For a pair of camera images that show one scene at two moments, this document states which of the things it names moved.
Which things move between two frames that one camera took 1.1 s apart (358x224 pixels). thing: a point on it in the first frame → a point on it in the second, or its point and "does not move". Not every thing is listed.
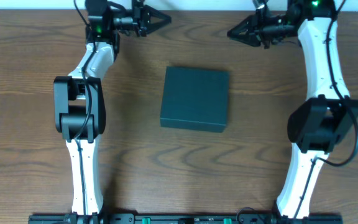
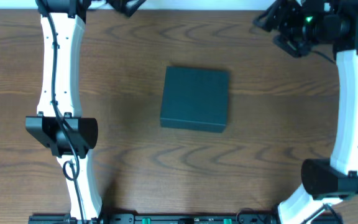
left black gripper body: (138, 21) → (127, 7)
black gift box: (195, 99) does not move
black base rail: (95, 218) does not move
